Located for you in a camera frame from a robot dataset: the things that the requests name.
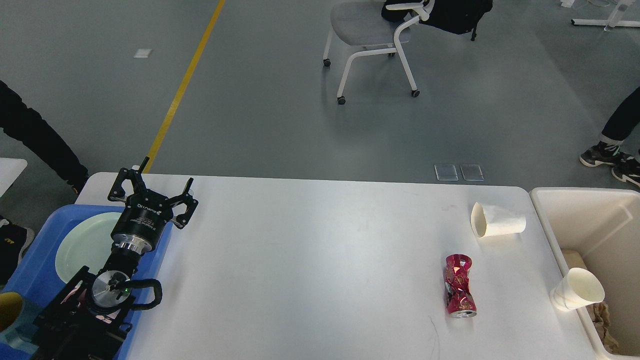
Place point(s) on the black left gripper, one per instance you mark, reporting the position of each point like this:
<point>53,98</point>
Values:
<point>142,222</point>

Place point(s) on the light green plate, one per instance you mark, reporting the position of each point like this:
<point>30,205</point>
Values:
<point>88,243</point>

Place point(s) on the teal mug yellow inside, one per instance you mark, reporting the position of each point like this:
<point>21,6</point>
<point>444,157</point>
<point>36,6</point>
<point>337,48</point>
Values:
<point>17,316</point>

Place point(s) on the white paper cup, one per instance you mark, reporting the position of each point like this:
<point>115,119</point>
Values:
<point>578,288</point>
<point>493,220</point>

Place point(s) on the brown napkin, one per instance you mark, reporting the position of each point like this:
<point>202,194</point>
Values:
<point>608,342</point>

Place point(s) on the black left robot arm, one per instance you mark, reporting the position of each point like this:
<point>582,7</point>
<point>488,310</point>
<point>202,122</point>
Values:
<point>86,320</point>

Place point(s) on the blue plastic tray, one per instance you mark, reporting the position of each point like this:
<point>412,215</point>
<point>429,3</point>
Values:
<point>36,278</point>

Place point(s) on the person dark clothing left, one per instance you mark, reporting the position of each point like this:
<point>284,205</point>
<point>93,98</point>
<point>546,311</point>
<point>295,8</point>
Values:
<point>27,126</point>

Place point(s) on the white grey office chair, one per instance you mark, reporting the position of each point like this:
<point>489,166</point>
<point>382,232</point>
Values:
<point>360,24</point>

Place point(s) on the red small packet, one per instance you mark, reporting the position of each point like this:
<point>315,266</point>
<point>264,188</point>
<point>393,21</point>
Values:
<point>459,302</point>

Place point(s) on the black backpack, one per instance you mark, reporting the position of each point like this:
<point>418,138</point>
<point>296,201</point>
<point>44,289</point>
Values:
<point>454,16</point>

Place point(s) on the beige plastic bin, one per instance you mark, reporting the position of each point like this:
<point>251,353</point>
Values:
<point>603,226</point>

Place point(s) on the person black sneakers right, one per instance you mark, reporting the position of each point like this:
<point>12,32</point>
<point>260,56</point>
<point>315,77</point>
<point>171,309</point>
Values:
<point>625,167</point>

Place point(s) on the white stand base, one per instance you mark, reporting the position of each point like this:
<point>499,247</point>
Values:
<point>615,18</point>

